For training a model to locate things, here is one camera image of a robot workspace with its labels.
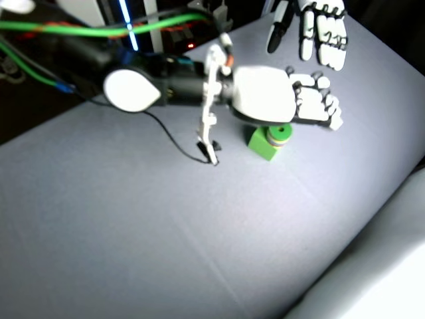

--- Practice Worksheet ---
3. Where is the green cable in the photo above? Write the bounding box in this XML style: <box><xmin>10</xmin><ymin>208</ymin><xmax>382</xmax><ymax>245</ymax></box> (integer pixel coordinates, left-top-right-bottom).
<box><xmin>0</xmin><ymin>12</ymin><xmax>209</xmax><ymax>38</ymax></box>
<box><xmin>0</xmin><ymin>42</ymin><xmax>77</xmax><ymax>93</ymax></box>

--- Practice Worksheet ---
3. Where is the grey table cloth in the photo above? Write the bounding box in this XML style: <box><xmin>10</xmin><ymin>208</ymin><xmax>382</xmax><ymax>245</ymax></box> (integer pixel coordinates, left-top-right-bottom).
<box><xmin>0</xmin><ymin>13</ymin><xmax>425</xmax><ymax>319</ymax></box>

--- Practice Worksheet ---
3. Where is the blue light strip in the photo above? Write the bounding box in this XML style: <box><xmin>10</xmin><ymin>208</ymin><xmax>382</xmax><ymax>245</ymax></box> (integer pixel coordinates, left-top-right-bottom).
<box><xmin>118</xmin><ymin>0</ymin><xmax>139</xmax><ymax>51</ymax></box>

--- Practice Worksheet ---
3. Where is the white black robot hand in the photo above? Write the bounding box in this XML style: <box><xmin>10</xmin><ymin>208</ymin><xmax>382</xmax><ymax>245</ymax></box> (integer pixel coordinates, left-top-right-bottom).
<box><xmin>267</xmin><ymin>0</ymin><xmax>349</xmax><ymax>72</ymax></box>
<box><xmin>228</xmin><ymin>65</ymin><xmax>345</xmax><ymax>132</ymax></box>

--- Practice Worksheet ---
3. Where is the green cube block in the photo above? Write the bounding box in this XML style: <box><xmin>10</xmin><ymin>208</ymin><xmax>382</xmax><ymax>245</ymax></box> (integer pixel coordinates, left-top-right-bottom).
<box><xmin>247</xmin><ymin>125</ymin><xmax>283</xmax><ymax>163</ymax></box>

